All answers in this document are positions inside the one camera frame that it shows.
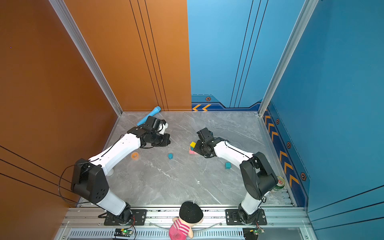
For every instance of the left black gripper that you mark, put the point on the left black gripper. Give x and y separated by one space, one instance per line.
166 142

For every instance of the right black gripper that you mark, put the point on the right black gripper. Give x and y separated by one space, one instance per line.
196 149

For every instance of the teal cube block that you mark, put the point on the teal cube block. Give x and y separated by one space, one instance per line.
228 165

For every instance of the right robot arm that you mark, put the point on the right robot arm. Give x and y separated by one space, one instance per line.
258 176

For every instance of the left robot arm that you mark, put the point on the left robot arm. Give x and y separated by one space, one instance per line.
89 179

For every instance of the blue toy microphone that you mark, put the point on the blue toy microphone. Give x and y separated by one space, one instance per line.
151 114

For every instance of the orange tape roll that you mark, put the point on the orange tape roll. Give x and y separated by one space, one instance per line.
135 156

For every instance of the green cap white bottle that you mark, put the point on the green cap white bottle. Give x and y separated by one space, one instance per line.
110 173

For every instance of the doll with black hat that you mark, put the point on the doll with black hat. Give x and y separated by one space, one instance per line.
190 215

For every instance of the green beverage can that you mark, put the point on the green beverage can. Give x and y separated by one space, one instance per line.
280 184

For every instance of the right small circuit board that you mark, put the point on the right small circuit board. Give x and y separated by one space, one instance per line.
257 232

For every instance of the green circuit board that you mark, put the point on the green circuit board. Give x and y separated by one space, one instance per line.
123 234

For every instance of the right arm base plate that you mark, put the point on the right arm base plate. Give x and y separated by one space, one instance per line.
240 217

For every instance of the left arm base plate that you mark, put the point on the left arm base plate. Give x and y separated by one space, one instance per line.
137 218

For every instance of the aluminium front rail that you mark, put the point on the aluminium front rail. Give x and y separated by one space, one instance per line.
284 223

